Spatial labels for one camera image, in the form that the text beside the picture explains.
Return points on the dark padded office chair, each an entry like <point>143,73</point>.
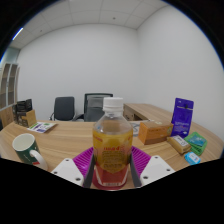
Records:
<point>64,108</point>

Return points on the small light blue packet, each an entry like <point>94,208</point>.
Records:
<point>192,158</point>

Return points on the rectangular ceiling light panel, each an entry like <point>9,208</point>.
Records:
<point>17,33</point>

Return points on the purple stand-up pouch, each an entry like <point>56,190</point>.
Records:
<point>182,116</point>

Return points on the orange cardboard box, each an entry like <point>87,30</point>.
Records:
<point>155,132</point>

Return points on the small tan box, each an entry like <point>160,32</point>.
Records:
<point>179,144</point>

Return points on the white printed leaflet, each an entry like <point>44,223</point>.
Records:
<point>41,127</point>

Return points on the white paper sheet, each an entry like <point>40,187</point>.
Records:
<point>135,128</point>

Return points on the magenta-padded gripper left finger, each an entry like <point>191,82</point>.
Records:
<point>68,170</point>

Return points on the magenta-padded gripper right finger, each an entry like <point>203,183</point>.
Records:
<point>156,169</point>

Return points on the yellow-labelled drink bottle white cap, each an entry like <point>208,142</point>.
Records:
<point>112,146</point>

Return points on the green and white mug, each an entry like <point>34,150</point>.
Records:
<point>25,148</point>

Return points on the small dark printed box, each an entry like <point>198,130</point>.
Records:
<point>24,105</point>

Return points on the green packet stack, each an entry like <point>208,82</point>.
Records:
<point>196,142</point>

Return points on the black mesh office chair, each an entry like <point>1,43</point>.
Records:
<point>94,108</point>

